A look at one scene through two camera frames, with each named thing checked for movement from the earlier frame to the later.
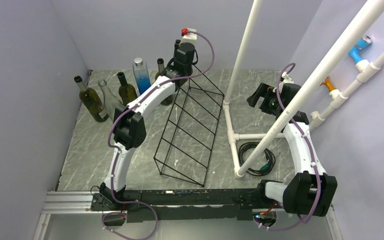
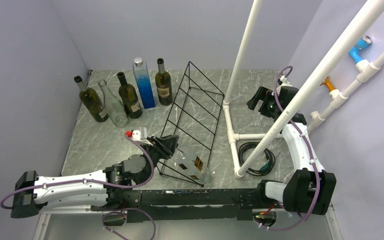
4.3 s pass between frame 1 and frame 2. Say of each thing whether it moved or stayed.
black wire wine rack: stayed
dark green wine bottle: stayed
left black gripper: moved
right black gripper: stayed
